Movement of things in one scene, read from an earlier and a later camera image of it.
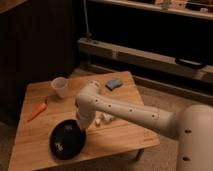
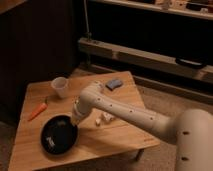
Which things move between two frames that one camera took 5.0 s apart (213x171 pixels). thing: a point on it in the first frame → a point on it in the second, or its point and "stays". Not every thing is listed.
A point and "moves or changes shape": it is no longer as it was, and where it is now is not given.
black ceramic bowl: x=68 y=139 moves or changes shape
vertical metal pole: x=88 y=34 stays
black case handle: x=188 y=63 stays
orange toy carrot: x=38 y=110 stays
